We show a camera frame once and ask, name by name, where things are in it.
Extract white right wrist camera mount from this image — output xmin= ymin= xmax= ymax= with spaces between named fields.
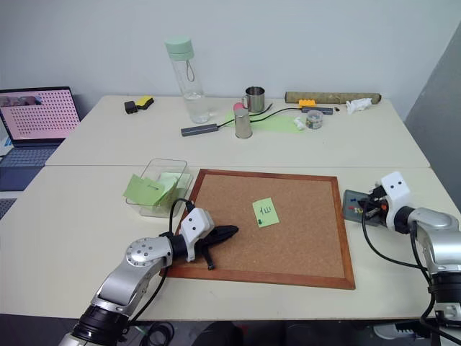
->
xmin=380 ymin=172 xmax=412 ymax=230

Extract clear plastic box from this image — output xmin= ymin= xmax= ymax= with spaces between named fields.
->
xmin=125 ymin=158 xmax=189 ymax=218

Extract inverted steel cup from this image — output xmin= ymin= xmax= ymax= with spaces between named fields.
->
xmin=234 ymin=108 xmax=254 ymax=139

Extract plain pale green note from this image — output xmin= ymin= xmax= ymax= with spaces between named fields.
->
xmin=157 ymin=172 xmax=192 ymax=198

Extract yellow and black eraser sponge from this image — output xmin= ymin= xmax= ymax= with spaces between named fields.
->
xmin=134 ymin=94 xmax=155 ymax=110

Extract green sticky note with writing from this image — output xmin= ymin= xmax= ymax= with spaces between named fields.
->
xmin=251 ymin=196 xmax=281 ymax=229

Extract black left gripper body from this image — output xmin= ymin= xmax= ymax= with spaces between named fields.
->
xmin=194 ymin=229 xmax=220 ymax=272

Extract gray USB hub with cable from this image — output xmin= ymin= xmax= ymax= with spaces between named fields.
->
xmin=180 ymin=102 xmax=305 ymax=138

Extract gray partition panel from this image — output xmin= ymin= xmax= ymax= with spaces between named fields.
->
xmin=402 ymin=21 xmax=461 ymax=219

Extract clear jar of pushpins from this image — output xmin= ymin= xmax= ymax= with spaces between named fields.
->
xmin=305 ymin=110 xmax=323 ymax=130

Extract green note with dash mark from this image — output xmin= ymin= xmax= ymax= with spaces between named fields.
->
xmin=122 ymin=174 xmax=178 ymax=208

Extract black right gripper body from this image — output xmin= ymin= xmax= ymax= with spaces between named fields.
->
xmin=370 ymin=187 xmax=390 ymax=226

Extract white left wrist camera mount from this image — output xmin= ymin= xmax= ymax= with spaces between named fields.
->
xmin=179 ymin=208 xmax=216 ymax=263

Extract light green paper sheet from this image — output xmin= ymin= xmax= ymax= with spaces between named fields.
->
xmin=223 ymin=109 xmax=305 ymax=136

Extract wood-framed cork board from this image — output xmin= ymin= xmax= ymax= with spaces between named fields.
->
xmin=164 ymin=168 xmax=357 ymax=290

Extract crumpled white tissue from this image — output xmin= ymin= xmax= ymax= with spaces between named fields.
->
xmin=345 ymin=97 xmax=373 ymax=115

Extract black floor cables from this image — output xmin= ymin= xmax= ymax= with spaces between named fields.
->
xmin=138 ymin=319 xmax=176 ymax=346

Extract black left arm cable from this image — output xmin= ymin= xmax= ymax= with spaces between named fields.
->
xmin=122 ymin=198 xmax=197 ymax=325

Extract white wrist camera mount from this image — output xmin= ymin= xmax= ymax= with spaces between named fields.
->
xmin=380 ymin=172 xmax=412 ymax=230
xmin=179 ymin=208 xmax=216 ymax=263

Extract white sneaker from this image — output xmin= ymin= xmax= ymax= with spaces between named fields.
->
xmin=372 ymin=321 xmax=435 ymax=342

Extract laptop with pink screen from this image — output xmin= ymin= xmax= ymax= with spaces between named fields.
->
xmin=0 ymin=86 xmax=82 ymax=169

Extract brown rolled cork sheet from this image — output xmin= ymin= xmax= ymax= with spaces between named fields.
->
xmin=285 ymin=91 xmax=382 ymax=105

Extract clear bottle with green lid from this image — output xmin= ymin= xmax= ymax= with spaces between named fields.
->
xmin=164 ymin=35 xmax=212 ymax=125

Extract steel mug with handle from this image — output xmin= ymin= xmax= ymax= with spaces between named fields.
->
xmin=241 ymin=86 xmax=267 ymax=114

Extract gray metal tray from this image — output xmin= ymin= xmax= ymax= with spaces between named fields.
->
xmin=341 ymin=188 xmax=392 ymax=229

